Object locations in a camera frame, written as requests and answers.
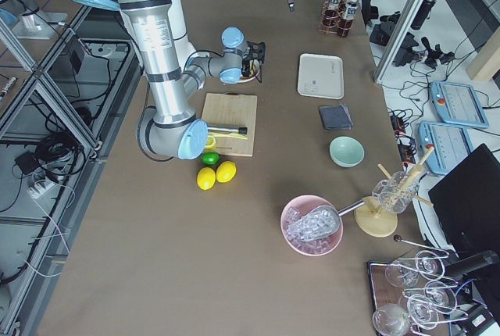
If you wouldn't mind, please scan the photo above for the lower right tea bottle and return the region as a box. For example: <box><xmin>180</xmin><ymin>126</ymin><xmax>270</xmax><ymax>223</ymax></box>
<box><xmin>342</xmin><ymin>0</ymin><xmax>358</xmax><ymax>21</ymax></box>

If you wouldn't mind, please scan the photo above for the copper wire bottle rack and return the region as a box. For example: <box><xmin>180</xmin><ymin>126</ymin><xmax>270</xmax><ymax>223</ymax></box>
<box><xmin>319</xmin><ymin>0</ymin><xmax>359</xmax><ymax>38</ymax></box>

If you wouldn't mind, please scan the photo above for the mint green bowl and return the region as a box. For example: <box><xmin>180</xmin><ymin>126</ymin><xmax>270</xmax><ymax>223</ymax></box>
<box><xmin>329</xmin><ymin>136</ymin><xmax>365</xmax><ymax>168</ymax></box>

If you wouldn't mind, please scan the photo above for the steel muddler black tip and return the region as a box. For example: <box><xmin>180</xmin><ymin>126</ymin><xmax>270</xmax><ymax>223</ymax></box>
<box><xmin>208</xmin><ymin>125</ymin><xmax>248</xmax><ymax>135</ymax></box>

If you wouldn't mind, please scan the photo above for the pile of clear ice cubes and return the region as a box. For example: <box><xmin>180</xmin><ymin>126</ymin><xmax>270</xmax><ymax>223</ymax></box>
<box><xmin>284</xmin><ymin>206</ymin><xmax>341</xmax><ymax>255</ymax></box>

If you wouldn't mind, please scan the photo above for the half cut lemon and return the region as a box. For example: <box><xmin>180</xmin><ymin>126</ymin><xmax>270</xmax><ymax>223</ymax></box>
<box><xmin>205</xmin><ymin>135</ymin><xmax>216</xmax><ymax>150</ymax></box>

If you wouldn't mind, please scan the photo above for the pink bowl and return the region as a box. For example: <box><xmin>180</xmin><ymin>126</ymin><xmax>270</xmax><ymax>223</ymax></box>
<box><xmin>280</xmin><ymin>195</ymin><xmax>343</xmax><ymax>256</ymax></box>

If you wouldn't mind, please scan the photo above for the yellow lemon upper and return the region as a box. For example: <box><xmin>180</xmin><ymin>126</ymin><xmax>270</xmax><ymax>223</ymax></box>
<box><xmin>216</xmin><ymin>161</ymin><xmax>237</xmax><ymax>183</ymax></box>

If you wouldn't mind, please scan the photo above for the yellow plastic knife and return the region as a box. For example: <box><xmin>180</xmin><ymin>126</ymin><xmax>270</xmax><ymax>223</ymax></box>
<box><xmin>209</xmin><ymin>131</ymin><xmax>248</xmax><ymax>141</ymax></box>

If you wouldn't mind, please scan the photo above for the yellow lemon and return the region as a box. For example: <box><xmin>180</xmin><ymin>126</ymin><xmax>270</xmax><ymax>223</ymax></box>
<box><xmin>196</xmin><ymin>167</ymin><xmax>216</xmax><ymax>191</ymax></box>
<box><xmin>216</xmin><ymin>161</ymin><xmax>237</xmax><ymax>183</ymax></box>

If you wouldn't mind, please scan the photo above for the white round plate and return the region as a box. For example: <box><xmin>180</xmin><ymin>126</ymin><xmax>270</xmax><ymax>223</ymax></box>
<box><xmin>238</xmin><ymin>61</ymin><xmax>262</xmax><ymax>84</ymax></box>

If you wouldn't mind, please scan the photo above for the wooden cup stand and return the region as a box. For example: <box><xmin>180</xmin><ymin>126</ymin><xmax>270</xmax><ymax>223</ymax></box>
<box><xmin>355</xmin><ymin>145</ymin><xmax>434</xmax><ymax>238</ymax></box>

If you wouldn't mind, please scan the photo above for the blue teach pendant near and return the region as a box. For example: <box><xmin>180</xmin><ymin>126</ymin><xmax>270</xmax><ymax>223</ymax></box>
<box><xmin>418</xmin><ymin>121</ymin><xmax>473</xmax><ymax>176</ymax></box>

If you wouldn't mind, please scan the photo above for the blue teach pendant far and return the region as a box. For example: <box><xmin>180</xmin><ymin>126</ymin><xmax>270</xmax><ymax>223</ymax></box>
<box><xmin>430</xmin><ymin>81</ymin><xmax>489</xmax><ymax>128</ymax></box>

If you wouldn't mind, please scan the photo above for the yellow lemon lower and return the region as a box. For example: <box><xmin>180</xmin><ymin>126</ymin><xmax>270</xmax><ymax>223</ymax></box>
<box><xmin>196</xmin><ymin>167</ymin><xmax>216</xmax><ymax>191</ymax></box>

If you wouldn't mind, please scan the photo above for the grey folded cloth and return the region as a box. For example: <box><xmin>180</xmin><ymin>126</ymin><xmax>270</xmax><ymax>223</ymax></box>
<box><xmin>319</xmin><ymin>104</ymin><xmax>353</xmax><ymax>130</ymax></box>

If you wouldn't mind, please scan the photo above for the steel ice scoop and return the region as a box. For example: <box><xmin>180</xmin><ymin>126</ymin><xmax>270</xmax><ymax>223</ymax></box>
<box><xmin>297</xmin><ymin>200</ymin><xmax>365</xmax><ymax>241</ymax></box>

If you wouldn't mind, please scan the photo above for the black laptop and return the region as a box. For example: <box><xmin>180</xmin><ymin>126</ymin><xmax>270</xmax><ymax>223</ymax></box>
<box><xmin>429</xmin><ymin>144</ymin><xmax>499</xmax><ymax>254</ymax></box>

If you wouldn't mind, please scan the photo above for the cream rabbit tray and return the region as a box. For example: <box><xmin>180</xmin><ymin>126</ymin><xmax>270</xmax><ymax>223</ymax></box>
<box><xmin>297</xmin><ymin>53</ymin><xmax>344</xmax><ymax>100</ymax></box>

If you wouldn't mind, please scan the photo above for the bamboo cutting board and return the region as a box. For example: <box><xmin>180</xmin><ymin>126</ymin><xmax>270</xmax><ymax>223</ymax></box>
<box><xmin>202</xmin><ymin>93</ymin><xmax>258</xmax><ymax>157</ymax></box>

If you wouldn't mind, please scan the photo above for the wine glass tray rack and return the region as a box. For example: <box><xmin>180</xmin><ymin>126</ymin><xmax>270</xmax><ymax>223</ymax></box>
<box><xmin>367</xmin><ymin>248</ymin><xmax>468</xmax><ymax>335</ymax></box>

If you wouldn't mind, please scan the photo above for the green lime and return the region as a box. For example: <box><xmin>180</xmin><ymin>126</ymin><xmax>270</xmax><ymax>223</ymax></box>
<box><xmin>201</xmin><ymin>152</ymin><xmax>220</xmax><ymax>166</ymax></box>

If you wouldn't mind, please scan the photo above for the glass mug on stand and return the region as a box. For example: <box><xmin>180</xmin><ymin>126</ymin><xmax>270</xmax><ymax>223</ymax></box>
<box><xmin>372</xmin><ymin>171</ymin><xmax>419</xmax><ymax>214</ymax></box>

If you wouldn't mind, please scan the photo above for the blue teach pendant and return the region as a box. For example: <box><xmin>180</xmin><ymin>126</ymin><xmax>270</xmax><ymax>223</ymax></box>
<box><xmin>418</xmin><ymin>121</ymin><xmax>473</xmax><ymax>176</ymax></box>
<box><xmin>430</xmin><ymin>81</ymin><xmax>489</xmax><ymax>128</ymax></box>

